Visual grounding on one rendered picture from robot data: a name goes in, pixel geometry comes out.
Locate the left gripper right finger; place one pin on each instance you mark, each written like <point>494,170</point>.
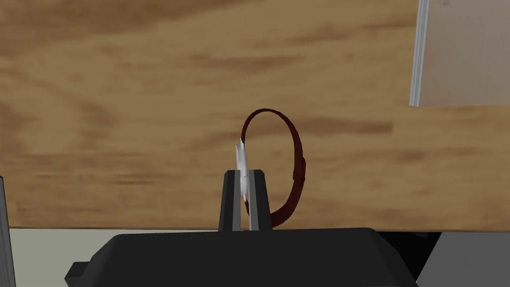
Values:
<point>259,203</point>

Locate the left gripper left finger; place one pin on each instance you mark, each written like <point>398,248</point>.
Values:
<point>229,203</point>

